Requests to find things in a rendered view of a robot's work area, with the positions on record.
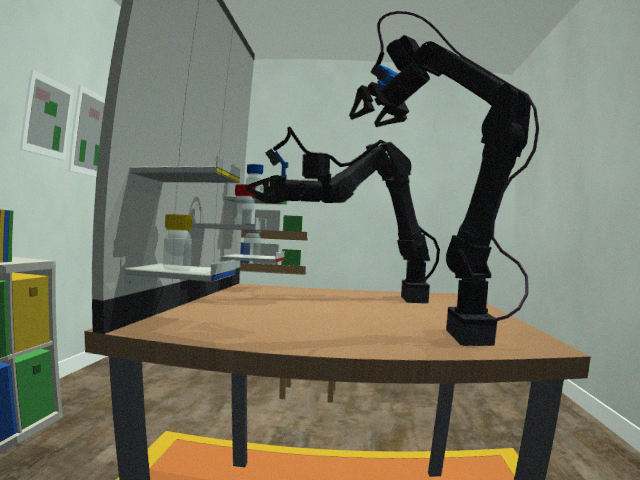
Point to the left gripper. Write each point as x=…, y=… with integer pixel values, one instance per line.
x=388, y=94

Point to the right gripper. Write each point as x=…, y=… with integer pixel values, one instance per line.
x=290, y=189

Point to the grey wall panel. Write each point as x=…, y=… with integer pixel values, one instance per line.
x=178, y=94

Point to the clear bottle with yellow cap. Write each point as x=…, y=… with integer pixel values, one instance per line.
x=177, y=242

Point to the white bottle with blue cap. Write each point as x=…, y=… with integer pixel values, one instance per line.
x=255, y=171

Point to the clear glass bottle with grey cap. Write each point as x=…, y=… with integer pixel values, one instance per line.
x=252, y=244

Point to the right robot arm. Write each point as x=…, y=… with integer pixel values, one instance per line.
x=412, y=242

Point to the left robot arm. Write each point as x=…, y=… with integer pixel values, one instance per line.
x=470, y=249

